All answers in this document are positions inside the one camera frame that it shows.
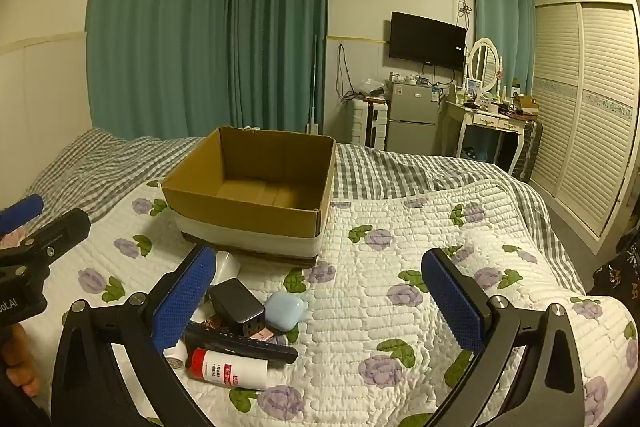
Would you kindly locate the white suitcase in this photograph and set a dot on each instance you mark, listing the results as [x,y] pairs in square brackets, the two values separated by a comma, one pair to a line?
[360,124]

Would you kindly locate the white bottle with red cap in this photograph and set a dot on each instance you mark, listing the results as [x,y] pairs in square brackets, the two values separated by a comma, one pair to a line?
[235,369]

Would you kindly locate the blue plastic basket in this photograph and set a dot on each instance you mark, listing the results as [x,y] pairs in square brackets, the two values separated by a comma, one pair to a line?
[475,153]

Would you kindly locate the white paper packet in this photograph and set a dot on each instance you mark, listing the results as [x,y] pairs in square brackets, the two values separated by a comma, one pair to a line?
[227,267]

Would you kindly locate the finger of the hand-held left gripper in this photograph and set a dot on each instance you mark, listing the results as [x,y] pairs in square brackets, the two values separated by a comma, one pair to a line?
[20,211]
[62,232]

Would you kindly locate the white floral quilt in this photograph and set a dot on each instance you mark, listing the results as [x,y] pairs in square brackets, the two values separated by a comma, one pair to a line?
[375,307]

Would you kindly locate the dark ribbed suitcase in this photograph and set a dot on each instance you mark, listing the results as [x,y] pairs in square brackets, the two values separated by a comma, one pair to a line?
[531,152]

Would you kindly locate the small photo frame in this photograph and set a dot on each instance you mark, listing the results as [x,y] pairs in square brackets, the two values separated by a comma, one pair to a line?
[473,86]

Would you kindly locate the white oval mirror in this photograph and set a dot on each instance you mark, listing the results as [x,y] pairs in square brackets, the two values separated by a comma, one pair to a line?
[484,62]

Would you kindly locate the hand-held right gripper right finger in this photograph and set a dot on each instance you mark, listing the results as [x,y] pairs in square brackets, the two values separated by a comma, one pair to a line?
[452,302]

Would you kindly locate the white dressing table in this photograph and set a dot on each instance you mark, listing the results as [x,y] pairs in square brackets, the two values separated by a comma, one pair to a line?
[480,117]

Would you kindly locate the dark floral cloth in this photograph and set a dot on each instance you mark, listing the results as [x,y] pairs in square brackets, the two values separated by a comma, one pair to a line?
[622,267]

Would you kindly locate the light blue earbuds case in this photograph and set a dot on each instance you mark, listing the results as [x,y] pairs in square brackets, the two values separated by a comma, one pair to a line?
[285,309]

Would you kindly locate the black power adapter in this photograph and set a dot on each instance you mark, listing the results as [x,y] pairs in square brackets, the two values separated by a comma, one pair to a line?
[232,302]

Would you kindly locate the black remote control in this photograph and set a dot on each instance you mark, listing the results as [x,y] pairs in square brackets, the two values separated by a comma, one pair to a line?
[250,347]

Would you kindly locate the silver fridge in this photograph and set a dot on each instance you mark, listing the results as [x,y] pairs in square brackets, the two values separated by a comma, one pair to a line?
[412,117]

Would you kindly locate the wide teal curtain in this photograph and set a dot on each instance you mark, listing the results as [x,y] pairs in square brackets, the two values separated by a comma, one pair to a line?
[175,32]

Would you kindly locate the black television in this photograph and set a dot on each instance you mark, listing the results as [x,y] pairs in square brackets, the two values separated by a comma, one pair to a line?
[425,39]

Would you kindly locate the person's left hand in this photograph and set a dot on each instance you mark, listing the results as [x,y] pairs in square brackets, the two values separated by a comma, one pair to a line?
[20,357]

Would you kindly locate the narrow teal curtain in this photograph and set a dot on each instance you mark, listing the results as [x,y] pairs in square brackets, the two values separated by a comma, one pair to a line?
[520,32]

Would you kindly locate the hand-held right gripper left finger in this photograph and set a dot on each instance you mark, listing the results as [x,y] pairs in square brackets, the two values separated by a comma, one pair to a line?
[185,302]

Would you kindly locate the clear plastic bag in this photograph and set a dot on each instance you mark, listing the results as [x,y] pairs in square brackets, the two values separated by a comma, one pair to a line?
[370,84]

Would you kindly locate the white mop pole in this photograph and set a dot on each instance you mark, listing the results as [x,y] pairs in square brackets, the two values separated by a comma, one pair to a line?
[312,122]

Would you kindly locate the cardboard box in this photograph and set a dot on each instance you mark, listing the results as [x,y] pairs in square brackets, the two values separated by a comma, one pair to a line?
[280,157]

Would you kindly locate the white louvred wardrobe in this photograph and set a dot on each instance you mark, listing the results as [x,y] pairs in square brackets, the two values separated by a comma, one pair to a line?
[590,107]

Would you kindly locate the small pink item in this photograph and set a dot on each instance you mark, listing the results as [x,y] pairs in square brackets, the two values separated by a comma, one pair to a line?
[262,334]

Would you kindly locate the grey checked bedsheet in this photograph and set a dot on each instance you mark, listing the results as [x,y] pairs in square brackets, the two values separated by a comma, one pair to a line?
[400,172]

